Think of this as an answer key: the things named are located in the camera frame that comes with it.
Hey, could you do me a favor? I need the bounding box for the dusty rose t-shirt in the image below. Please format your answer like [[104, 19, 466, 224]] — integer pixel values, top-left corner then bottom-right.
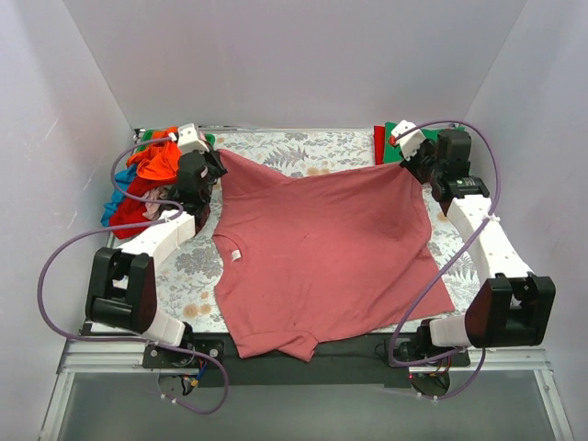
[[213, 150, 454, 361]]

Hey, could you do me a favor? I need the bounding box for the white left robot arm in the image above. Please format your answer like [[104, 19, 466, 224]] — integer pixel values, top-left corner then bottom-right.
[[85, 147, 226, 368]]

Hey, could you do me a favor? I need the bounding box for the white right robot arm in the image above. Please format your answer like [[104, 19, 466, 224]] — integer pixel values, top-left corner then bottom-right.
[[390, 121, 556, 366]]

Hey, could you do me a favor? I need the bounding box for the green folded t-shirt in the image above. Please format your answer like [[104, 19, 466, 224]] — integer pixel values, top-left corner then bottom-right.
[[383, 120, 440, 164]]

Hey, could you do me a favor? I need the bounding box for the light pink crumpled t-shirt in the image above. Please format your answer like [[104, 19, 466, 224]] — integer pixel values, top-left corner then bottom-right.
[[141, 187, 174, 221]]

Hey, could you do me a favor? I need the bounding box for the orange crumpled t-shirt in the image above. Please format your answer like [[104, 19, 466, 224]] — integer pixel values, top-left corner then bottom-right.
[[126, 126, 182, 181]]

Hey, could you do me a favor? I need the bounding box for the red folded t-shirt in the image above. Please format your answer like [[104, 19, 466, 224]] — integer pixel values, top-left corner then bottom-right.
[[373, 125, 386, 165]]

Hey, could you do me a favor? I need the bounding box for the green plastic laundry tray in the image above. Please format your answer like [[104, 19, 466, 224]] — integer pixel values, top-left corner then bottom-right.
[[133, 129, 216, 153]]

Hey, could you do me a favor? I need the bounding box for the blue crumpled t-shirt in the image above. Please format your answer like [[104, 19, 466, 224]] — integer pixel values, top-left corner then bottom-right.
[[101, 164, 137, 227]]

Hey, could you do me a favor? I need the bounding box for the red crumpled t-shirt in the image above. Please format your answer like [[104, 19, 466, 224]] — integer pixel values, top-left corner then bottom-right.
[[109, 175, 176, 227]]

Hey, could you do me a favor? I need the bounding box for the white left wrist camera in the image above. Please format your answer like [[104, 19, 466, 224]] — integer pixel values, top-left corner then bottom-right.
[[169, 123, 209, 154]]

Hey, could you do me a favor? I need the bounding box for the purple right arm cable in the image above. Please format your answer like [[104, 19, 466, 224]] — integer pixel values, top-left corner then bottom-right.
[[388, 119, 503, 401]]

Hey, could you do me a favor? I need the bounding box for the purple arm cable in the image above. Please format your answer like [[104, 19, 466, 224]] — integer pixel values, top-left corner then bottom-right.
[[37, 132, 231, 414], [388, 119, 503, 401]]

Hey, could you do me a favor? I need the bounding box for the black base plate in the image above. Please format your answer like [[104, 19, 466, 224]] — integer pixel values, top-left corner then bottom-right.
[[141, 333, 449, 388]]

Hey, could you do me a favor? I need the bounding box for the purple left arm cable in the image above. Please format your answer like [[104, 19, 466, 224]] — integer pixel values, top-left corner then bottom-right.
[[37, 132, 231, 414]]

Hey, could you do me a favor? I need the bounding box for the aluminium frame rail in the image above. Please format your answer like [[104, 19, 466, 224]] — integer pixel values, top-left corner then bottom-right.
[[39, 342, 158, 440]]

